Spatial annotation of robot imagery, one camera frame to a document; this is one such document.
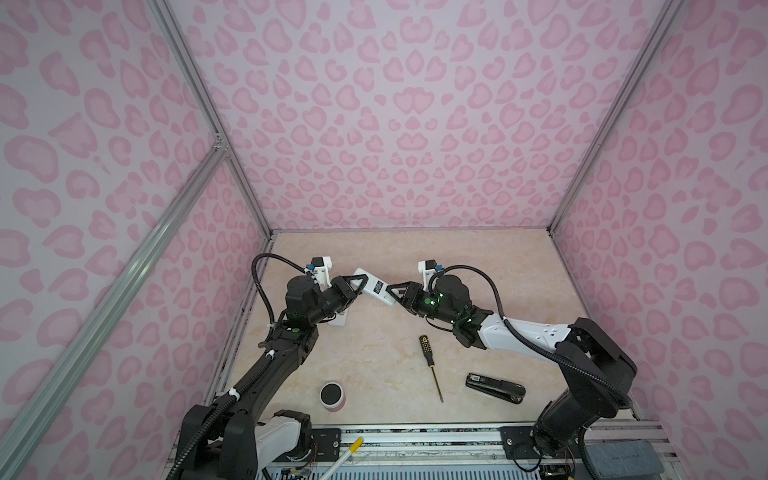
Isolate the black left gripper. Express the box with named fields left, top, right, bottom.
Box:
left=307, top=274, right=367, bottom=329

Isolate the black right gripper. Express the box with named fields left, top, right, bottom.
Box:
left=385, top=282, right=459, bottom=325

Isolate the red and white remote control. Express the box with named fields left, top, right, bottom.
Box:
left=354, top=268, right=396, bottom=306

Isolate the black yellow handled screwdriver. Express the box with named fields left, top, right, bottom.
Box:
left=419, top=335, right=444, bottom=403

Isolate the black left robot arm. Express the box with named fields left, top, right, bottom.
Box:
left=167, top=274, right=368, bottom=479

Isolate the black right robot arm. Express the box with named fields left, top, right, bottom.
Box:
left=387, top=272, right=637, bottom=456

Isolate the white remote control left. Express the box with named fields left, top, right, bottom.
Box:
left=328, top=310, right=348, bottom=328

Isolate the pink black tape roll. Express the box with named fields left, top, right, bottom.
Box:
left=319, top=382, right=346, bottom=412

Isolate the black stapler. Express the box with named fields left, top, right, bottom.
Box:
left=465, top=373, right=526, bottom=404

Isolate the yellow capped white marker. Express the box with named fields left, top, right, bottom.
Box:
left=317, top=437, right=365, bottom=479

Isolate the grey cloth pad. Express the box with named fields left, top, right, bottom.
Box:
left=582, top=440, right=664, bottom=480

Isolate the black right camera cable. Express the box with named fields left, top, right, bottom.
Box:
left=440, top=264, right=508, bottom=325

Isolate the black camera cable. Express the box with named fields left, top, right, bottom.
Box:
left=440, top=264, right=508, bottom=325
left=250, top=252, right=308, bottom=328

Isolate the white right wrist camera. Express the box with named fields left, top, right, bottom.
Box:
left=417, top=259, right=443, bottom=291

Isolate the black left camera cable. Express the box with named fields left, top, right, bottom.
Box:
left=250, top=252, right=308, bottom=328

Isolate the aluminium frame strut left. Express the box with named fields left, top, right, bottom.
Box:
left=1, top=1, right=264, bottom=479

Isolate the aluminium frame strut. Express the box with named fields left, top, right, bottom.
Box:
left=547, top=0, right=688, bottom=237
left=1, top=1, right=264, bottom=479

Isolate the aluminium frame strut right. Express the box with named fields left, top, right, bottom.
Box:
left=547, top=0, right=688, bottom=237

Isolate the aluminium rail base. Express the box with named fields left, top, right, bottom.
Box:
left=158, top=419, right=691, bottom=480

